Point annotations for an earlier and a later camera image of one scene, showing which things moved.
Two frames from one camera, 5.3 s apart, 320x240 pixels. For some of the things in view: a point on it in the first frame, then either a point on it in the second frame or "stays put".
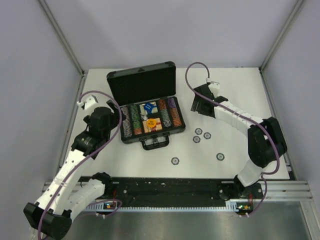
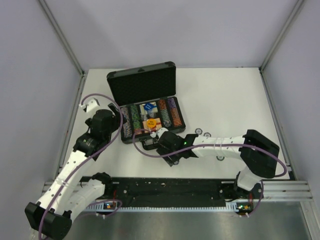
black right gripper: (196, 107) to (171, 161)
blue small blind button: (148, 107) stays put
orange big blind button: (151, 122) stays put
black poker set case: (150, 109) stays put
